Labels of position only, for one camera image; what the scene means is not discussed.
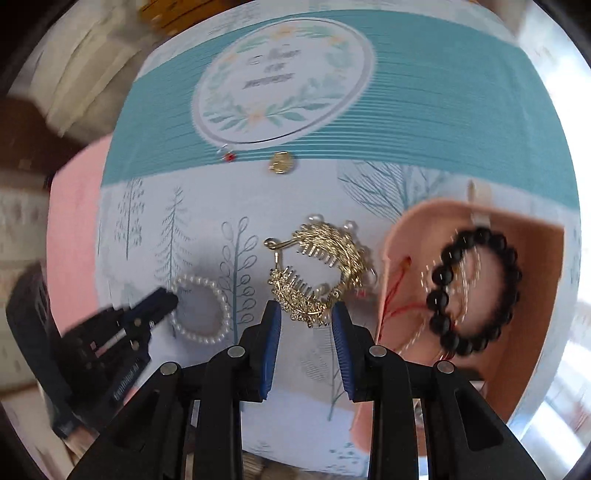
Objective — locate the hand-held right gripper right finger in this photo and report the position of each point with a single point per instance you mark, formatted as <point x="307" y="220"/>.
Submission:
<point x="344" y="350"/>

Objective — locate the pink blanket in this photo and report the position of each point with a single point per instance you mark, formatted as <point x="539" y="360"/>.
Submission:
<point x="78" y="221"/>

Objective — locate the pink plastic box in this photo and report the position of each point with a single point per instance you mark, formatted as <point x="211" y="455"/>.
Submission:
<point x="531" y="295"/>

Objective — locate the wooden desk with drawers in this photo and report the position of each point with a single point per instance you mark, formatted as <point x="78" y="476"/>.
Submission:
<point x="154" y="11"/>

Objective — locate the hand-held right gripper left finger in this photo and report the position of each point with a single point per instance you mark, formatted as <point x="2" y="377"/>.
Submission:
<point x="272" y="341"/>

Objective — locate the gold pearl hair claw clip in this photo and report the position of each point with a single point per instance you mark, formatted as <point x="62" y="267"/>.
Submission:
<point x="318" y="240"/>

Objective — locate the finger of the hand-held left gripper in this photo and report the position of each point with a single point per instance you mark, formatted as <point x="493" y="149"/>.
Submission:
<point x="157" y="302"/>

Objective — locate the gold charm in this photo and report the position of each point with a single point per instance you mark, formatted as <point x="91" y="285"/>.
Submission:
<point x="280" y="162"/>

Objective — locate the hoop earring with red bead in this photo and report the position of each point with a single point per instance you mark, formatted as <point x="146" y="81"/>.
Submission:
<point x="228" y="156"/>

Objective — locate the white lace cover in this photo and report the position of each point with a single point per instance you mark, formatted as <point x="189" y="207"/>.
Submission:
<point x="87" y="69"/>

